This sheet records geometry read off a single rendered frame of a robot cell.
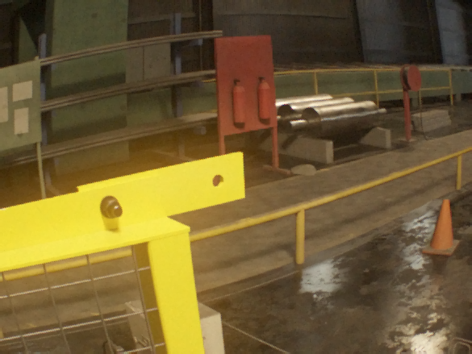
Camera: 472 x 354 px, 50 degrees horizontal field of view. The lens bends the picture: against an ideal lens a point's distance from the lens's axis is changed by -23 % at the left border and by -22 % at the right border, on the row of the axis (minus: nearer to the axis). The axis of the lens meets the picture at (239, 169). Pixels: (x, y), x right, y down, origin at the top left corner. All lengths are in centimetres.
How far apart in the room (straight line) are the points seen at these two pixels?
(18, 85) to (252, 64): 349
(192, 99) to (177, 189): 1050
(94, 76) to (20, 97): 313
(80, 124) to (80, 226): 889
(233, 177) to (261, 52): 761
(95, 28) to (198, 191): 889
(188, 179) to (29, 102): 607
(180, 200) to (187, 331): 15
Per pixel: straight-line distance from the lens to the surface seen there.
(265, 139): 996
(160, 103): 1082
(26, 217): 59
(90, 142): 806
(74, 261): 419
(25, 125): 670
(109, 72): 965
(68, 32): 934
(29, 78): 668
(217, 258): 559
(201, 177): 68
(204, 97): 1130
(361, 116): 973
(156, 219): 65
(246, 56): 815
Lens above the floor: 200
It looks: 13 degrees down
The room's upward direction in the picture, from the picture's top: 3 degrees counter-clockwise
